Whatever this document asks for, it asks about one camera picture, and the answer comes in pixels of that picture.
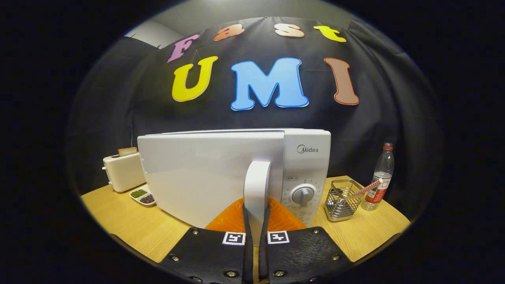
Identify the white microwave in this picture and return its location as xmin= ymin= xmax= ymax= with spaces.
xmin=137 ymin=128 xmax=332 ymax=231

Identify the cream toaster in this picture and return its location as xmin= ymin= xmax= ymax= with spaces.
xmin=102 ymin=152 xmax=146 ymax=193

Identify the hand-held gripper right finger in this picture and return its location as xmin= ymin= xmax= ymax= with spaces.
xmin=258 ymin=197 xmax=354 ymax=284

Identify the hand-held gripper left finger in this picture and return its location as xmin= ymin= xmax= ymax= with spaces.
xmin=158 ymin=197 xmax=255 ymax=284

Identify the red white striped straw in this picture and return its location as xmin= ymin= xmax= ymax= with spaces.
xmin=349 ymin=178 xmax=384 ymax=198

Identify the clear plastic water bottle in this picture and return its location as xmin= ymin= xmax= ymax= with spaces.
xmin=362 ymin=142 xmax=395 ymax=211

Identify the white divided bean dish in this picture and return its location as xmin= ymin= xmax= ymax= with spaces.
xmin=129 ymin=188 xmax=157 ymax=207

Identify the metal wire utensil holder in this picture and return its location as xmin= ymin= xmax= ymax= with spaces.
xmin=325 ymin=179 xmax=363 ymax=222

